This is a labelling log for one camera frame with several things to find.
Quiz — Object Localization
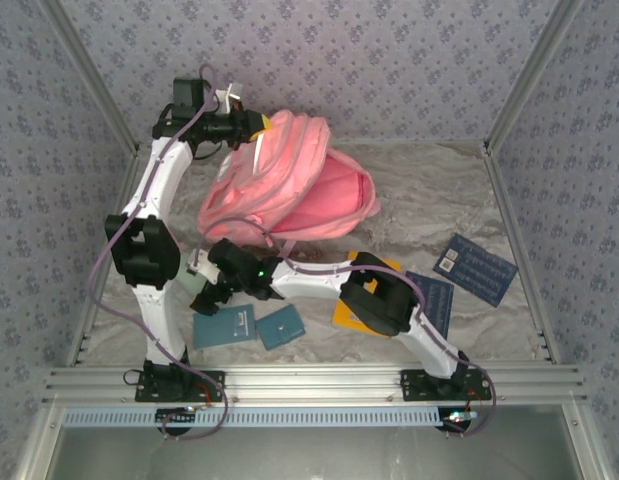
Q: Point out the navy book with QR code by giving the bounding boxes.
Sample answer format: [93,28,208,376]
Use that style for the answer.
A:
[432,232,520,309]

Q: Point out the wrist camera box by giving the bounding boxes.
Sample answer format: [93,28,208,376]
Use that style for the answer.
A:
[187,249,220,281]
[213,83,244,114]

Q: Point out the navy book with barcode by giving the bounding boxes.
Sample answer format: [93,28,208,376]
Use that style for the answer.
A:
[405,269,456,342]

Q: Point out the yellow book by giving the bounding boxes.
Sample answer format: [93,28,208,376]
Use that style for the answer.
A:
[331,249,404,337]

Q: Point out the teal hardcover notebook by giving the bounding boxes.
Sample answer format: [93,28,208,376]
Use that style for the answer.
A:
[192,303,258,351]

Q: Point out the aluminium frame post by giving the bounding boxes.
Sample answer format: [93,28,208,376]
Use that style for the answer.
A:
[38,0,141,157]
[482,0,588,157]

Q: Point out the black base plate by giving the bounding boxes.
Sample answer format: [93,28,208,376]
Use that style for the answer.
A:
[133,369,227,403]
[398,368,493,403]

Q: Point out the black controller board with LED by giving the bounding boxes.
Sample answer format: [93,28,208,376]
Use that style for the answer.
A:
[438,407,478,436]
[155,407,198,436]

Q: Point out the light blue cable duct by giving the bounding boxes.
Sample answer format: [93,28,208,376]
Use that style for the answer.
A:
[62,405,446,429]

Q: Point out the teal snap wallet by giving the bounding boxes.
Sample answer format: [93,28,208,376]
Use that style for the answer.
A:
[255,304,307,351]

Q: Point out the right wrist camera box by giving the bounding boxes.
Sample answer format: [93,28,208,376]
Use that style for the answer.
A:
[187,249,220,281]

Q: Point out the aluminium side rail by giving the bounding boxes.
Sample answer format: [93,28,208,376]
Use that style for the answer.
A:
[481,143,563,365]
[63,149,141,369]

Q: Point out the pink backpack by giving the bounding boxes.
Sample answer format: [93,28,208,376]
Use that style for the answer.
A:
[196,108,381,261]

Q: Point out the aluminium mounting rail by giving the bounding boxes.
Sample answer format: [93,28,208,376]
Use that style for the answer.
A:
[42,363,589,407]

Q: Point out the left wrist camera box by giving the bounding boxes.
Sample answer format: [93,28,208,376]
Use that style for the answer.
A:
[213,83,244,114]

